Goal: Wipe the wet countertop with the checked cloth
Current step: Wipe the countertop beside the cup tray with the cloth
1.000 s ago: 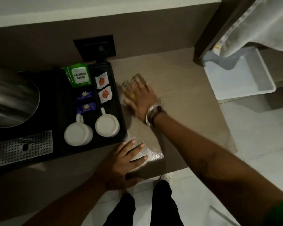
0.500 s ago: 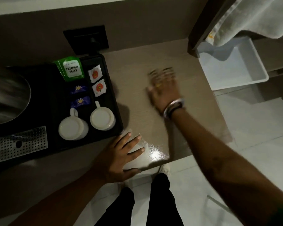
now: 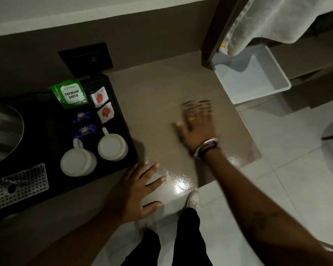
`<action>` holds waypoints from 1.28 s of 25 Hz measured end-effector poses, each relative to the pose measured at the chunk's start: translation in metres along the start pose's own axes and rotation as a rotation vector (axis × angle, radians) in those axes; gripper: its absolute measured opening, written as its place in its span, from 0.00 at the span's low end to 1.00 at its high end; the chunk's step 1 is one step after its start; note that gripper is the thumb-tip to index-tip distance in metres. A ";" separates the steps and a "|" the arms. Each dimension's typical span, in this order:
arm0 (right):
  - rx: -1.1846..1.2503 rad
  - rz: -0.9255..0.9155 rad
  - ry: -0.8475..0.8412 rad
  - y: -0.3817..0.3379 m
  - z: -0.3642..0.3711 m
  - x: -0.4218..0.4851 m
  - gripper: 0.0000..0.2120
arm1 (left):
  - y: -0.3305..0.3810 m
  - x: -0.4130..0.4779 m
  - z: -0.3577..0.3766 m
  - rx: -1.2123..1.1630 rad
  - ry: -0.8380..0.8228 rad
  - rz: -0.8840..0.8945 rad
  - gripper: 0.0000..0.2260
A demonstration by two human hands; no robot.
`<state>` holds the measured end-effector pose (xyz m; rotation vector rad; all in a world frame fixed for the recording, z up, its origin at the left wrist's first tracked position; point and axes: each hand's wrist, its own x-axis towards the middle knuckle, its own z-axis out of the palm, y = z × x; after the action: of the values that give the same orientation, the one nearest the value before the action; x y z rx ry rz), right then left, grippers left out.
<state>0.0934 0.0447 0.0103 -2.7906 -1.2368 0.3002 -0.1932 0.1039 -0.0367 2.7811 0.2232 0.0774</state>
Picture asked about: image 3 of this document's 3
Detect person's left hand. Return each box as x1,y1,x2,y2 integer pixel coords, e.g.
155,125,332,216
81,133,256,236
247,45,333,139
103,161,166,225

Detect person's right hand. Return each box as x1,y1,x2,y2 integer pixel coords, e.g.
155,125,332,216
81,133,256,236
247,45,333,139
173,100,220,153

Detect person's left forearm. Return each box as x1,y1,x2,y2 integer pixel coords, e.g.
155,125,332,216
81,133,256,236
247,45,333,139
25,210,128,266

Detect person's right forearm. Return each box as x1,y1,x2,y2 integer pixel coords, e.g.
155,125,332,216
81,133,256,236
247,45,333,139
203,148,333,266

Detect white shoe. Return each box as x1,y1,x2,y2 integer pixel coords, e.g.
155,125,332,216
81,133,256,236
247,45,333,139
185,190,201,211

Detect white ceramic cup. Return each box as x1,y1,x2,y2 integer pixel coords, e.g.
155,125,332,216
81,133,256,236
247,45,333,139
60,138,97,178
97,127,129,162

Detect black trousers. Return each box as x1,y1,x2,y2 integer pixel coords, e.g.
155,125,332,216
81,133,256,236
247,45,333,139
120,207,213,266

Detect white sachet with red print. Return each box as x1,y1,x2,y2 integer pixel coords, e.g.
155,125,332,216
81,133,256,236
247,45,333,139
97,102,115,124
90,86,109,108

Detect blue sachet with yellow star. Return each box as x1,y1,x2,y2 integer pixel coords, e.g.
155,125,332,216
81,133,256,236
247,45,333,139
72,124,97,139
72,111,92,123

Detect white plastic tray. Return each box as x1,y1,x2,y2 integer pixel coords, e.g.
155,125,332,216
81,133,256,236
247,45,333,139
212,44,292,105

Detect black serving tray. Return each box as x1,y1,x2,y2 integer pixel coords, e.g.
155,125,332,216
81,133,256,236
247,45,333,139
0,75,139,219

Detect green tea packet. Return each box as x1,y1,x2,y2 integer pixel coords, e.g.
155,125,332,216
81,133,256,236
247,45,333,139
50,79,89,110

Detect perforated metal drip tray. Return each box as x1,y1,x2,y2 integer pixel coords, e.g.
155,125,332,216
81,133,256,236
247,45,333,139
0,163,49,214

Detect brown wooden wardrobe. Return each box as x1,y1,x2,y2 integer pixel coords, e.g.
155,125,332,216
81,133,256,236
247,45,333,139
201,0,333,110

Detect white towel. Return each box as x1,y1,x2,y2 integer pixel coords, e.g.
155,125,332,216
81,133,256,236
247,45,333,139
219,0,333,56

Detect steel kettle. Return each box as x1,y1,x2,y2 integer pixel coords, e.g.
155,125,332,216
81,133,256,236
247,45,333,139
0,99,25,166

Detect silver and black bracelet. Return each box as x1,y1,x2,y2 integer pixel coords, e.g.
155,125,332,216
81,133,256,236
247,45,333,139
193,138,220,160

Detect black wall socket panel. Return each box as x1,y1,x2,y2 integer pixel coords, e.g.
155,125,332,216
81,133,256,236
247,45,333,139
58,42,114,78

